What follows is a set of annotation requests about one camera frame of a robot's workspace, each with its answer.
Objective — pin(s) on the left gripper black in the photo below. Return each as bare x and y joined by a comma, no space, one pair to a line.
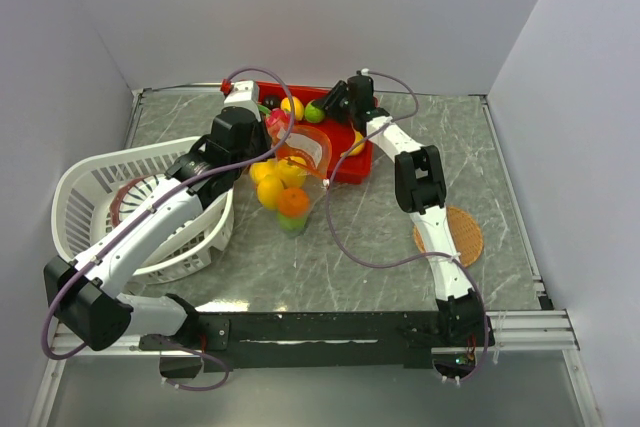
259,129

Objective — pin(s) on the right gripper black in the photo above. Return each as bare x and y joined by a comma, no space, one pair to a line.
338,92

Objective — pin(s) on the green yellow guava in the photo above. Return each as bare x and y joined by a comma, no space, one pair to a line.
314,113

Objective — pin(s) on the yellow fruit front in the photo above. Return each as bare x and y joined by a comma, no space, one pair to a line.
259,170

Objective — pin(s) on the yellow banana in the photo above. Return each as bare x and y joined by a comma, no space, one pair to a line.
357,146

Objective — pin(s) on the yellow pear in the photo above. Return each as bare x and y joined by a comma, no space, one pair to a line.
268,191

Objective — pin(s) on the clear zip bag orange zipper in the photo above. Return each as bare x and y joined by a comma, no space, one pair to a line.
315,147

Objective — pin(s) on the yellow orange fruit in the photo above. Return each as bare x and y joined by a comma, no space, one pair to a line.
291,170

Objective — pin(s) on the orange tangerine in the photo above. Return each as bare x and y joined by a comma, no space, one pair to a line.
293,202

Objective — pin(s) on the green lime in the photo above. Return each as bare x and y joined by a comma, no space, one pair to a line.
292,225

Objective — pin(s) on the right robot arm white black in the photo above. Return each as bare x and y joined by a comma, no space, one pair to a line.
420,191

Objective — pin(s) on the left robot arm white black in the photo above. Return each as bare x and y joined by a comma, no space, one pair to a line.
87,295

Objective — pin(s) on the green watermelon wedge back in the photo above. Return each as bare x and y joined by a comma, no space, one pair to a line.
264,110

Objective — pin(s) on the yellow lemon back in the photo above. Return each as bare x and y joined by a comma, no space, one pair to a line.
293,106

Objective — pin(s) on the pink dragon fruit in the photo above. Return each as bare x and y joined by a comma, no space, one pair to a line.
277,120

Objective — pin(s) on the dark purple mangosteen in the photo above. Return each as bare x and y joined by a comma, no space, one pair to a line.
271,101

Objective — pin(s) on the red plastic tray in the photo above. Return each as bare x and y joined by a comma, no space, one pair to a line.
354,169

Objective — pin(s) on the white blue striped plate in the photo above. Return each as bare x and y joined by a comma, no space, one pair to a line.
140,190

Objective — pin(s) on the dark red plate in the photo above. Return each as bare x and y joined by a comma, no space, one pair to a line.
115,204

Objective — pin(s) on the white plastic basket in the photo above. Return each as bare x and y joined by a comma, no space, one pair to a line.
80,212

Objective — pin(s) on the round woven bamboo coaster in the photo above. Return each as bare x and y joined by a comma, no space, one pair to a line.
451,231

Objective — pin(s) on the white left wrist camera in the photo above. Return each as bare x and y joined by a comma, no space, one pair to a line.
243,94

